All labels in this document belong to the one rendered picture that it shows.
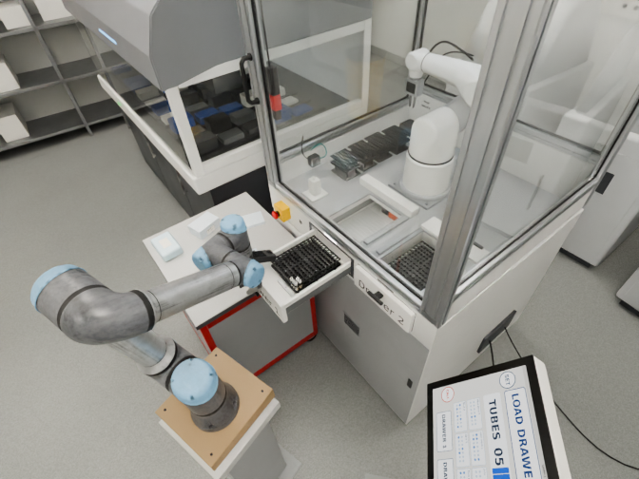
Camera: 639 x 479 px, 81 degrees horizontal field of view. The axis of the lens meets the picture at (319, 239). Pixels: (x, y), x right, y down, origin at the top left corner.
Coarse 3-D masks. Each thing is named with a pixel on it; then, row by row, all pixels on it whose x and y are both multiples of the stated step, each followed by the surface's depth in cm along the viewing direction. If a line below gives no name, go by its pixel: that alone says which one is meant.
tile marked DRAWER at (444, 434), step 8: (440, 416) 96; (448, 416) 94; (440, 424) 95; (448, 424) 93; (440, 432) 94; (448, 432) 92; (440, 440) 93; (448, 440) 91; (440, 448) 91; (448, 448) 90
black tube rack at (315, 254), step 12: (312, 240) 158; (300, 252) 153; (312, 252) 153; (324, 252) 152; (276, 264) 152; (288, 264) 152; (300, 264) 152; (312, 264) 147; (324, 264) 147; (336, 264) 151; (288, 276) 148; (300, 276) 144; (312, 276) 148; (300, 288) 143
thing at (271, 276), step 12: (300, 240) 160; (324, 240) 161; (276, 252) 154; (288, 252) 159; (336, 252) 157; (264, 264) 154; (348, 264) 148; (264, 276) 153; (276, 276) 152; (324, 276) 151; (336, 276) 146; (276, 288) 148; (312, 288) 141; (324, 288) 146; (288, 300) 137; (300, 300) 140; (288, 312) 139
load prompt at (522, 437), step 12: (516, 396) 83; (516, 408) 82; (528, 408) 80; (516, 420) 80; (528, 420) 79; (516, 432) 79; (528, 432) 77; (516, 444) 78; (528, 444) 76; (516, 456) 76; (528, 456) 75; (516, 468) 75; (528, 468) 74
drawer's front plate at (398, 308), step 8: (360, 272) 140; (368, 280) 139; (376, 280) 137; (360, 288) 147; (368, 288) 142; (376, 288) 137; (384, 288) 134; (368, 296) 145; (384, 296) 134; (392, 296) 132; (392, 304) 133; (400, 304) 129; (392, 312) 135; (400, 312) 130; (408, 312) 127; (408, 320) 129; (408, 328) 131
